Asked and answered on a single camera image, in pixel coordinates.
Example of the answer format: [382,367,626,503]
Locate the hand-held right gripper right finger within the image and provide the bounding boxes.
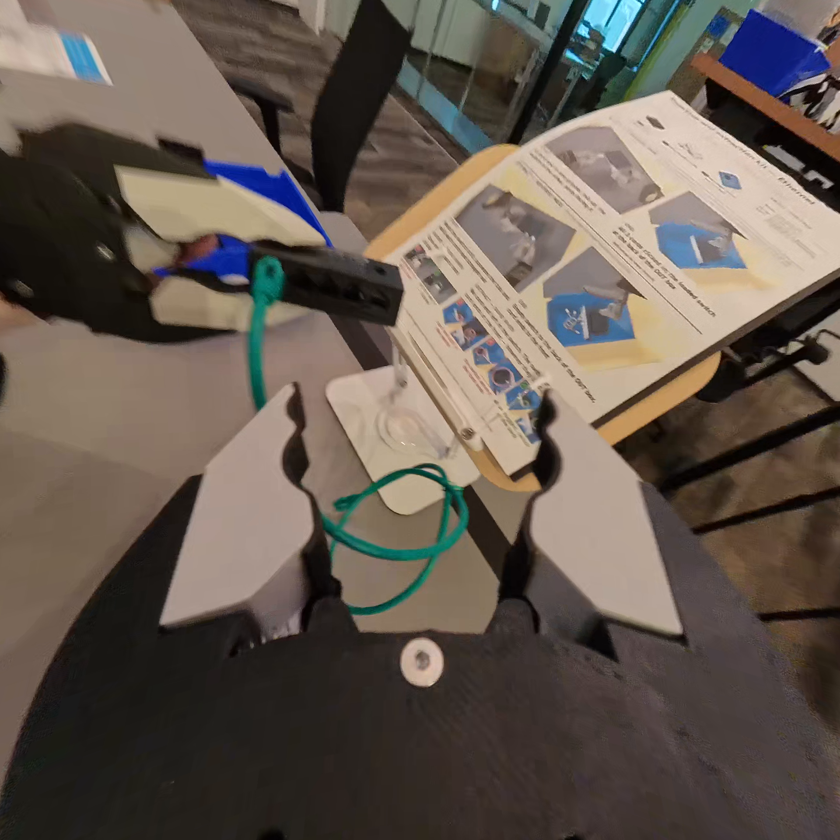
[497,390,685,643]

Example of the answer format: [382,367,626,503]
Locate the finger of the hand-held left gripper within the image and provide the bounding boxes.
[148,276,311,328]
[113,164,329,250]

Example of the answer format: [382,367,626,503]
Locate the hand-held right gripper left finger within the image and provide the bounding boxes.
[159,382,342,643]

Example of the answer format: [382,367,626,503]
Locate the green ethernet cable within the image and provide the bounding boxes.
[247,256,471,616]

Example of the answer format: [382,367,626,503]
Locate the blue plastic bin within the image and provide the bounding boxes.
[154,161,336,294]

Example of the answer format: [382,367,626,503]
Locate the black network switch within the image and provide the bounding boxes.
[249,239,404,328]

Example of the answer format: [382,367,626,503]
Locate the black office chair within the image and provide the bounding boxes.
[230,0,416,214]

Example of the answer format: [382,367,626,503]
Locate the white paper leaflets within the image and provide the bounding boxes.
[0,0,114,88]

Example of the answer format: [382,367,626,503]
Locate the printed instruction sheet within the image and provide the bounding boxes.
[384,91,840,478]

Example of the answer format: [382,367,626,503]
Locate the black pole stand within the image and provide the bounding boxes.
[524,0,593,127]

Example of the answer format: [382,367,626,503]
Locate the small blue storage box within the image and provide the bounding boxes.
[718,8,832,99]

